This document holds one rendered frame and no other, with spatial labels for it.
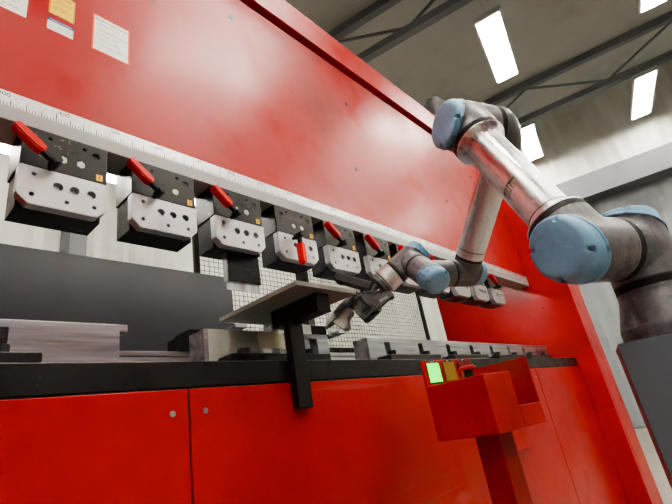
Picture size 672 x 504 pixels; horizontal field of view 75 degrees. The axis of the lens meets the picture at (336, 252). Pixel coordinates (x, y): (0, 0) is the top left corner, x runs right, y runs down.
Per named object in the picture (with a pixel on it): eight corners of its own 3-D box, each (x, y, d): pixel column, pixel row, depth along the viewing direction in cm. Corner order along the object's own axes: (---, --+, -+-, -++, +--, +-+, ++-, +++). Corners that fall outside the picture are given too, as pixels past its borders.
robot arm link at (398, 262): (425, 244, 122) (409, 234, 129) (395, 270, 122) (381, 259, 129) (437, 262, 126) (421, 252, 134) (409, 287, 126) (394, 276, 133)
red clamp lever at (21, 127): (20, 116, 78) (65, 160, 81) (14, 129, 80) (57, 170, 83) (12, 120, 76) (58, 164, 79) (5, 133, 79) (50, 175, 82)
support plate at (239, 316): (296, 284, 84) (295, 279, 85) (219, 322, 100) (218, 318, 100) (356, 294, 97) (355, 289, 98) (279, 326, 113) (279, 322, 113)
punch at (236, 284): (229, 287, 106) (226, 252, 110) (224, 290, 108) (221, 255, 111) (262, 292, 114) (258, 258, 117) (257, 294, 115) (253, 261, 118)
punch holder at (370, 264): (372, 276, 148) (362, 232, 154) (353, 284, 153) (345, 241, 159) (397, 281, 158) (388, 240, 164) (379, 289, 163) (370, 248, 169)
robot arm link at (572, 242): (664, 248, 72) (489, 95, 108) (602, 248, 66) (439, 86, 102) (614, 296, 79) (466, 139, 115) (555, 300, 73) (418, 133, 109)
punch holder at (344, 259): (331, 267, 133) (323, 219, 139) (312, 276, 138) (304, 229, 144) (362, 274, 144) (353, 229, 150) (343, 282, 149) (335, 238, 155)
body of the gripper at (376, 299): (361, 321, 121) (393, 292, 122) (341, 298, 125) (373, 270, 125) (365, 326, 128) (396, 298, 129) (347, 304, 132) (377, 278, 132)
